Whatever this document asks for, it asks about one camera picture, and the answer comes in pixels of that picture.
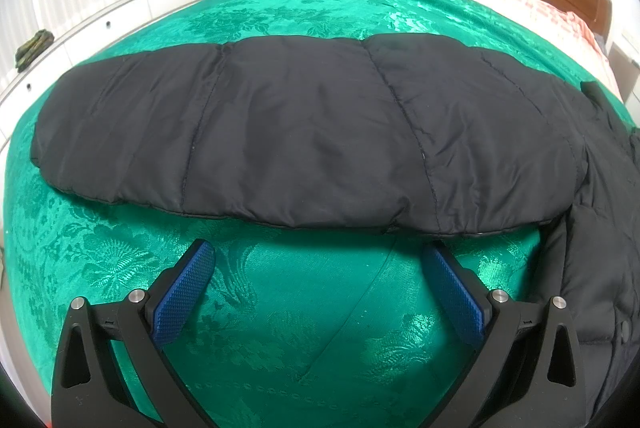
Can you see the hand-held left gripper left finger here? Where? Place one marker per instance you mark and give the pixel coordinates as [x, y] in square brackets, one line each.
[187, 288]

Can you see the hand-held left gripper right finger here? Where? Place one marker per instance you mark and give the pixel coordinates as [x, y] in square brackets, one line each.
[452, 290]

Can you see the black puffer jacket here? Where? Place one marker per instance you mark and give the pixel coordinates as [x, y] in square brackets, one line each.
[310, 132]

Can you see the green floral bedspread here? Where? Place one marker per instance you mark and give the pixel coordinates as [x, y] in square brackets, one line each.
[300, 308]

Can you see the white drawer cabinet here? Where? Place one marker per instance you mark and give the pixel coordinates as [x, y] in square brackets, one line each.
[125, 15]

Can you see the camouflage cloth bundle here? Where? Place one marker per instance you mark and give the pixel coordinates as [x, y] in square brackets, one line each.
[34, 47]

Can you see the white nightstand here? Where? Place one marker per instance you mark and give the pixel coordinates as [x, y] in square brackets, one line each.
[627, 62]

